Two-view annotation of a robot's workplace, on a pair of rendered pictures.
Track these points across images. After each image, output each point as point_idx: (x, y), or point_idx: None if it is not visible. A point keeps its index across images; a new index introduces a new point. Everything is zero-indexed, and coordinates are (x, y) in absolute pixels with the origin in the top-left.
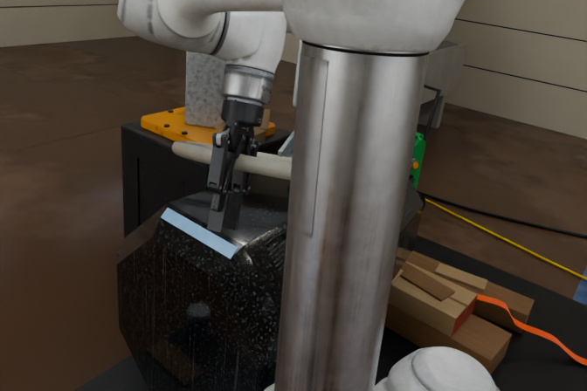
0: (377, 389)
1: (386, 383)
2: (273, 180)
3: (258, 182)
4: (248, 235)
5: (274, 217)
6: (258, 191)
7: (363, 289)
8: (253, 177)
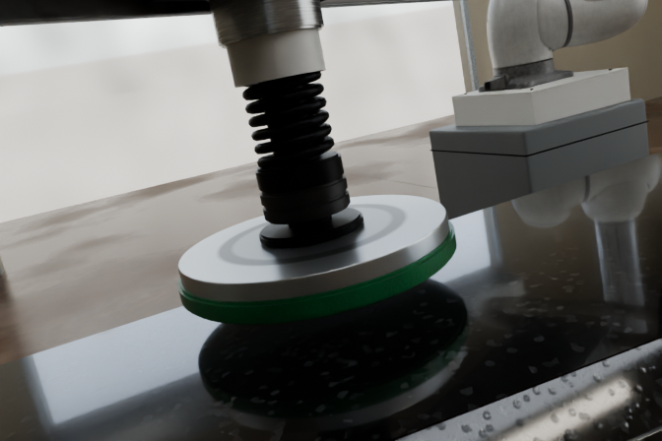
0: None
1: None
2: (531, 303)
3: (623, 284)
4: (648, 162)
5: (568, 193)
6: (622, 247)
7: None
8: (660, 313)
